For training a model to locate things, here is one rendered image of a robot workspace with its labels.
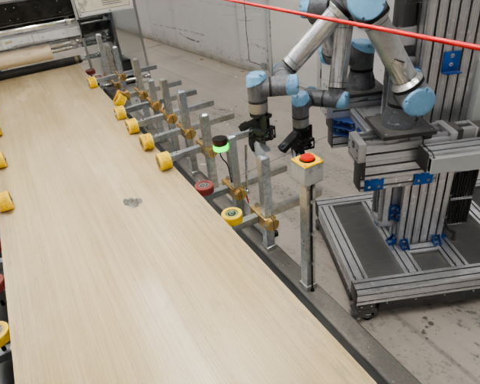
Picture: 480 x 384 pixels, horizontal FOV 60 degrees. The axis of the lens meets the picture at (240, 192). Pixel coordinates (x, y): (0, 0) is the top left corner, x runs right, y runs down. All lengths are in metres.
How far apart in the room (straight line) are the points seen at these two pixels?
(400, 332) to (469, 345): 0.32
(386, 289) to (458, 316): 0.45
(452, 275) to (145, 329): 1.64
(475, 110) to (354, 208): 0.99
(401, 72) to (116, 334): 1.27
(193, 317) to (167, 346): 0.11
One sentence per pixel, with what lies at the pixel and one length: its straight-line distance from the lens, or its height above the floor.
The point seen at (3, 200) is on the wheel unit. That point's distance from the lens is 1.96.
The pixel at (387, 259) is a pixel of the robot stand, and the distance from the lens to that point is 2.44.
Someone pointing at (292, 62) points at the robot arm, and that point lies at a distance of 1.70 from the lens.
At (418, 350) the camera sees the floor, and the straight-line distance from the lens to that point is 2.34.
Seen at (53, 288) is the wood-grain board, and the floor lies 0.90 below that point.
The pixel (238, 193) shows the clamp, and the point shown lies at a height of 0.86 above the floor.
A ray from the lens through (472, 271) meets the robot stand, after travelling 2.46.
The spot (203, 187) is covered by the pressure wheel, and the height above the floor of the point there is 0.90.
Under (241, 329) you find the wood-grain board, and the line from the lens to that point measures 1.19.
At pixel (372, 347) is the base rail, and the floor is 0.70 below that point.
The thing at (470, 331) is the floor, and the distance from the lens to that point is 2.49.
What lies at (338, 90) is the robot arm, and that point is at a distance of 1.90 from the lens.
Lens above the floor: 1.82
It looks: 33 degrees down
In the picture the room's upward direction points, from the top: 6 degrees counter-clockwise
